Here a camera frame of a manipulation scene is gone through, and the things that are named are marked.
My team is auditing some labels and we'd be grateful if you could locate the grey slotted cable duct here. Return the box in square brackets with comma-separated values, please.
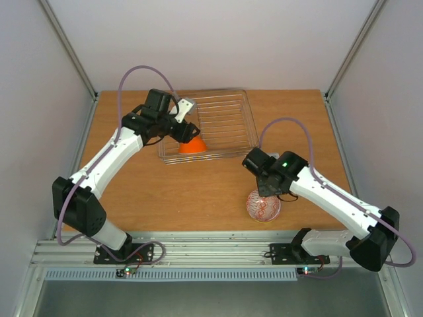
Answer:
[45, 267, 297, 283]

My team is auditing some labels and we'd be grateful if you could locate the red patterned bowl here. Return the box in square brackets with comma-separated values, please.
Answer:
[246, 190, 282, 220]

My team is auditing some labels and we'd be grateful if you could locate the white bowl orange outside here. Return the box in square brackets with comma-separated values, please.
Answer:
[178, 136, 208, 155]

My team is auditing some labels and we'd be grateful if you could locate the right controller board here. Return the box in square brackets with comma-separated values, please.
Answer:
[297, 266, 319, 275]

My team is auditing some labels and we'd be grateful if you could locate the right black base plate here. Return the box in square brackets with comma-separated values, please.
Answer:
[268, 243, 330, 265]

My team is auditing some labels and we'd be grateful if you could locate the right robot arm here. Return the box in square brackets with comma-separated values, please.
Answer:
[242, 147, 400, 272]

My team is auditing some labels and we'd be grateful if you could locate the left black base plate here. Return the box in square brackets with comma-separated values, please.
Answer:
[93, 243, 154, 265]

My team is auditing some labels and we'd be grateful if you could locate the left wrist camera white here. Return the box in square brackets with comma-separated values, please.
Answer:
[174, 98, 197, 123]

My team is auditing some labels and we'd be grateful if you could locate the controller board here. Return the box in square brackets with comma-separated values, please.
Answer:
[297, 266, 319, 275]
[116, 267, 137, 278]

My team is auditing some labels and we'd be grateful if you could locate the wire dish rack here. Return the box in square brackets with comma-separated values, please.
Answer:
[157, 89, 258, 164]

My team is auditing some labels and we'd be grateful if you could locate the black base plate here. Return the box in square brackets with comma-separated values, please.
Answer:
[268, 243, 330, 265]
[93, 243, 154, 265]

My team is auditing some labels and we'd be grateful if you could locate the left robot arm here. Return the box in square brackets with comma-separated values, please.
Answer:
[52, 89, 200, 263]

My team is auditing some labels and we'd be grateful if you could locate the left controller board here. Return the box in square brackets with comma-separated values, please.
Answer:
[116, 267, 137, 278]

